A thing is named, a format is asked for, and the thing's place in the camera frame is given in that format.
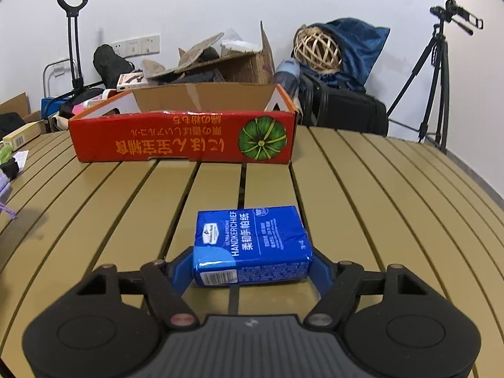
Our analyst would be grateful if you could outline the blue tissue pack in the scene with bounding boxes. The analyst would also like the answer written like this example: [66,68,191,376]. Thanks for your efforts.
[192,206,313,287]

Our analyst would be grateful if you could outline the purple knitted pouch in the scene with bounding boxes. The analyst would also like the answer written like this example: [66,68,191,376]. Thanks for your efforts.
[0,167,19,219]

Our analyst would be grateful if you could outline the red cardboard box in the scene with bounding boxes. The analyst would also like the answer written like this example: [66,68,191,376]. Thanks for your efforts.
[68,83,298,164]

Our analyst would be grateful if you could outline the black suitcase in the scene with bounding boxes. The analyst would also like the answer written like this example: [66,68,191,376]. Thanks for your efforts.
[298,72,389,137]

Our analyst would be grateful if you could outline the open brown cardboard box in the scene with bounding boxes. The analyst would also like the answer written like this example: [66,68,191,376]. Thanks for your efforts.
[142,26,275,84]

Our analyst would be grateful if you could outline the white paper leaflet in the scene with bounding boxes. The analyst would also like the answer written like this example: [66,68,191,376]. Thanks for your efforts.
[13,150,29,172]

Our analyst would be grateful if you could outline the pink white product box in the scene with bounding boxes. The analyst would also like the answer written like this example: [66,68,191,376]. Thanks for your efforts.
[116,72,152,91]

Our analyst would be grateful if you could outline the black beanie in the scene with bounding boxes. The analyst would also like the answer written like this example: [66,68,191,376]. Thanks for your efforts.
[0,157,20,181]

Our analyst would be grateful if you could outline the blue water bottle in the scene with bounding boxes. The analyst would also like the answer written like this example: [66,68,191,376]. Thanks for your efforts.
[272,58,301,98]

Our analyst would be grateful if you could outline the yellow medicine box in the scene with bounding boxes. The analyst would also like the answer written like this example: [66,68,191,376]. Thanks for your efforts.
[3,120,45,151]

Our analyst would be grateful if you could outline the wicker ball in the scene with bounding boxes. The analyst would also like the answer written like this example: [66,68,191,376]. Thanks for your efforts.
[293,25,342,74]

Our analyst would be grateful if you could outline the black clothes in box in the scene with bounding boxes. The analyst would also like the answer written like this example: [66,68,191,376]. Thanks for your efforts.
[0,113,26,139]

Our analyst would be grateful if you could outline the brown cardboard box left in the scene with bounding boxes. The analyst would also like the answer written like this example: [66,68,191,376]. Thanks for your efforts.
[0,93,41,124]

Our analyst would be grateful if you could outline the dark blue cloth bag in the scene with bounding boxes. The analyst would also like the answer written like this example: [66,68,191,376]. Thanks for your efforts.
[292,17,390,93]

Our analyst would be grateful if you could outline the black bag on wall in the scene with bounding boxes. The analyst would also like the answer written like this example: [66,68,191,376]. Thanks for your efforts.
[93,44,135,89]

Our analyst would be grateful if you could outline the white wall outlet strip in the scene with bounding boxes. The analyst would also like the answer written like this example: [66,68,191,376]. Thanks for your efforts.
[110,34,161,58]

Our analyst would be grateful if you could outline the black camera tripod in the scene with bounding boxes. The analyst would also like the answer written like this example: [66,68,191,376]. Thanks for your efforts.
[386,0,484,154]

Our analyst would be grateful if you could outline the black trolley handle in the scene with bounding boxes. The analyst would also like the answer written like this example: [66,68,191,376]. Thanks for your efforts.
[56,0,88,93]

